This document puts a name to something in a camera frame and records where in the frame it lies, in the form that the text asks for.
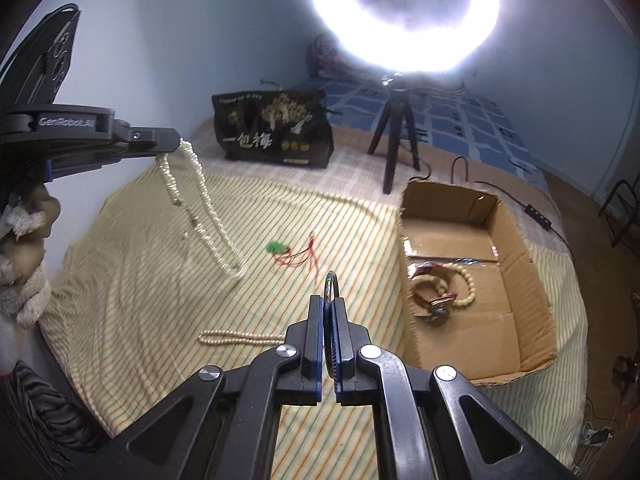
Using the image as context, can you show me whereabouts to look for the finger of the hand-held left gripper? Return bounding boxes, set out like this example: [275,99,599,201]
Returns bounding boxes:
[47,142,168,182]
[114,118,182,155]

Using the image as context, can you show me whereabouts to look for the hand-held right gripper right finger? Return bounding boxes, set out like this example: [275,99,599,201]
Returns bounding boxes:
[332,297,576,480]

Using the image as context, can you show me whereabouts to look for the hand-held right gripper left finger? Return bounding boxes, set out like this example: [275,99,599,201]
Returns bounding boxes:
[75,295,326,480]

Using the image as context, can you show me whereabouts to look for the dark bangle bracelet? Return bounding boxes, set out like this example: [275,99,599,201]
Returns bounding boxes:
[322,270,344,381]

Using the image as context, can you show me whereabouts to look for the long white pearl necklace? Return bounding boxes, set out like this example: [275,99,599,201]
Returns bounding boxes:
[157,140,247,281]

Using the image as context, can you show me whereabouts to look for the cardboard box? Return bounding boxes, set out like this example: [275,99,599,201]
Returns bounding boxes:
[397,179,559,387]

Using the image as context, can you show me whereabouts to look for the person's left hand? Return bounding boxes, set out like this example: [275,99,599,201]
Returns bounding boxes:
[0,180,62,330]

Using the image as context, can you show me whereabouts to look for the black printed gift bag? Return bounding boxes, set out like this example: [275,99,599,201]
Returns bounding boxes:
[210,88,335,169]

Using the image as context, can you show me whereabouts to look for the yellow striped blanket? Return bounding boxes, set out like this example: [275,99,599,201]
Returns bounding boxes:
[37,162,588,467]

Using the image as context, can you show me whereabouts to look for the black tripod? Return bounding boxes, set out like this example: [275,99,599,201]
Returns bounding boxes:
[367,74,434,195]

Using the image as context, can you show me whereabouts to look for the blue patterned bed sheet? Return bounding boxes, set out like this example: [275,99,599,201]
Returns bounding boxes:
[292,79,551,186]

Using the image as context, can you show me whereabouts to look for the dark striped cloth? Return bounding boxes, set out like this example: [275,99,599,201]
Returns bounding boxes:
[0,360,118,480]

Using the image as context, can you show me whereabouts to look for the white power strip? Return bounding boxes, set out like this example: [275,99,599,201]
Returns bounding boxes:
[580,424,617,449]

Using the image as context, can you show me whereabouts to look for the black metal chair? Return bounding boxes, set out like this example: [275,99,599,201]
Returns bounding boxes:
[597,179,640,249]

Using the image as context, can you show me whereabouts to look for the short white pearl necklace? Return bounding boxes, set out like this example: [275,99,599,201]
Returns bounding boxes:
[199,329,287,347]

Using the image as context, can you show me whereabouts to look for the brown wooden bracelet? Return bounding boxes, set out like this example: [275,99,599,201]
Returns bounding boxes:
[406,260,460,329]

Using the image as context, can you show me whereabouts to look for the green pendant with red cord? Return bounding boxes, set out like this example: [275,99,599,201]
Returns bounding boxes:
[266,231,322,282]

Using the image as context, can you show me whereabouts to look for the cream beaded bracelet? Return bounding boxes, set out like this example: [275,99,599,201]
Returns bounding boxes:
[414,264,476,311]

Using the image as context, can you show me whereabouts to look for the black cable with controller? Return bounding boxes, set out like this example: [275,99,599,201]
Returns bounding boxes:
[410,156,573,253]

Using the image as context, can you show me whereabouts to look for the ring light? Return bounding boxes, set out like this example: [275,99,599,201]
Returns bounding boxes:
[307,0,502,77]

